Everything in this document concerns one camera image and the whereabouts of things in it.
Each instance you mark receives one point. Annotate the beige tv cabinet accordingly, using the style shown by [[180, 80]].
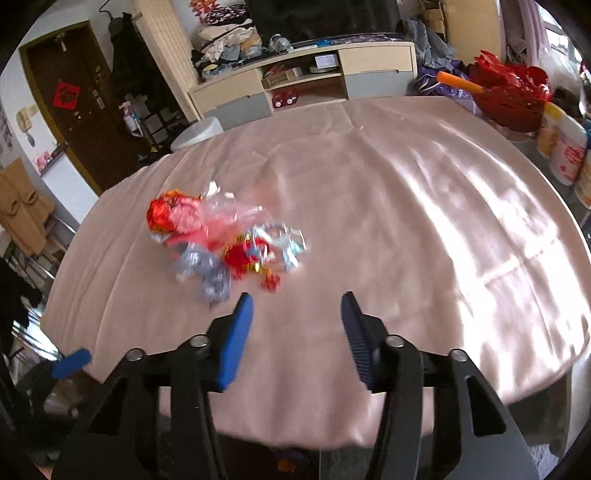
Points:
[[307, 77]]

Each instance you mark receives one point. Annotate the brown hanging towel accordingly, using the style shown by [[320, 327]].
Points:
[[24, 209]]

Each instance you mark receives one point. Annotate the red plastic bag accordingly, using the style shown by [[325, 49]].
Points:
[[514, 95]]

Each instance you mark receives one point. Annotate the white whiteboard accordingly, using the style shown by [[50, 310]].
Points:
[[67, 184]]

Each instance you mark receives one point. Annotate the white round stool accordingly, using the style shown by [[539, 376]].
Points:
[[196, 133]]

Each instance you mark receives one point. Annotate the orange handle stick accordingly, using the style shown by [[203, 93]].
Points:
[[459, 83]]

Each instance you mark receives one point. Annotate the clear plastic bag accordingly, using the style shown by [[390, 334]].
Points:
[[223, 217]]

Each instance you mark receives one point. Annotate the dark brown door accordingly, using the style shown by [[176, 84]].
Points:
[[72, 84]]

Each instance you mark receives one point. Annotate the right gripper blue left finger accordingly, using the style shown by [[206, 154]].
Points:
[[116, 437]]

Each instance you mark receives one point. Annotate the black flat television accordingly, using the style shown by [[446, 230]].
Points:
[[303, 20]]

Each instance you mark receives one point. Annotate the beige standing air conditioner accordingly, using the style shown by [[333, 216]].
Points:
[[474, 26]]

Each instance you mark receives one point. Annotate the red crumpled wrapper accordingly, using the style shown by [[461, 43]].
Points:
[[174, 212]]

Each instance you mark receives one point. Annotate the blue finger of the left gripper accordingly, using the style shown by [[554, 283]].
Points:
[[71, 364]]

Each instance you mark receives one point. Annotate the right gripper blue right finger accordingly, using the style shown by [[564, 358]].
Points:
[[474, 436]]

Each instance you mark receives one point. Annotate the beige folding screen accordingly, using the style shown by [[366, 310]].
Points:
[[170, 48]]

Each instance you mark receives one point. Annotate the silver foil wrapper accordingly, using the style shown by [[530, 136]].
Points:
[[215, 280]]

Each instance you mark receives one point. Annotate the white yellow capped bottle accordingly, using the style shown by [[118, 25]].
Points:
[[549, 129]]

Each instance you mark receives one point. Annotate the pile of clothes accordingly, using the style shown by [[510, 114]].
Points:
[[229, 38]]

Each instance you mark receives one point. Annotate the white bottle pink label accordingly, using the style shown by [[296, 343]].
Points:
[[569, 153]]

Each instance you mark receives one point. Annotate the pink satin tablecloth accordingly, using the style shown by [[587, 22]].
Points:
[[438, 225]]

